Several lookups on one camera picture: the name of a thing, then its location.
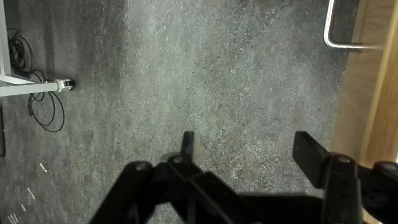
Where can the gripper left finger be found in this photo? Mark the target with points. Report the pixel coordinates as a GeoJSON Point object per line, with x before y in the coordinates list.
{"type": "Point", "coordinates": [174, 186]}

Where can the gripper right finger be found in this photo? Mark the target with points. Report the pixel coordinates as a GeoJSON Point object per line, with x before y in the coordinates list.
{"type": "Point", "coordinates": [342, 186]}

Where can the wooden drawer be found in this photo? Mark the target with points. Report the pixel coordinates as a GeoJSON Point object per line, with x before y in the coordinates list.
{"type": "Point", "coordinates": [357, 93]}

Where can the wooden cabinet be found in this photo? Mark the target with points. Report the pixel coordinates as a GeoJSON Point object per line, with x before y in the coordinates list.
{"type": "Point", "coordinates": [387, 124]}

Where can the white metal frame with caster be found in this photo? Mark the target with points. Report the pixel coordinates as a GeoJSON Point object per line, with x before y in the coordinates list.
{"type": "Point", "coordinates": [21, 88]}

